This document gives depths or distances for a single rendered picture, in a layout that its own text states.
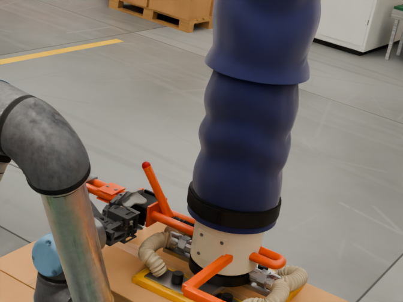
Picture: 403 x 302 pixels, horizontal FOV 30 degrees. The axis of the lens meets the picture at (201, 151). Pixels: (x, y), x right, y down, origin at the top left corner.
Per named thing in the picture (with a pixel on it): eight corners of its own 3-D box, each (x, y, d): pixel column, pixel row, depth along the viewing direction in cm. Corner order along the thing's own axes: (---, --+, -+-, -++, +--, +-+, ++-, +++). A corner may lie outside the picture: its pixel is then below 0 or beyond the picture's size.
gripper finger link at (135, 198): (157, 198, 195) (135, 217, 189) (139, 189, 198) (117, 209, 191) (156, 188, 193) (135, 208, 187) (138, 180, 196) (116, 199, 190)
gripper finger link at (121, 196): (133, 202, 194) (112, 222, 188) (128, 200, 194) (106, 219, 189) (132, 189, 191) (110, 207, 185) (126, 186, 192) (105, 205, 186)
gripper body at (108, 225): (138, 236, 190) (108, 254, 180) (111, 224, 193) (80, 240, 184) (142, 210, 187) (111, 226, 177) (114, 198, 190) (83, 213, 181)
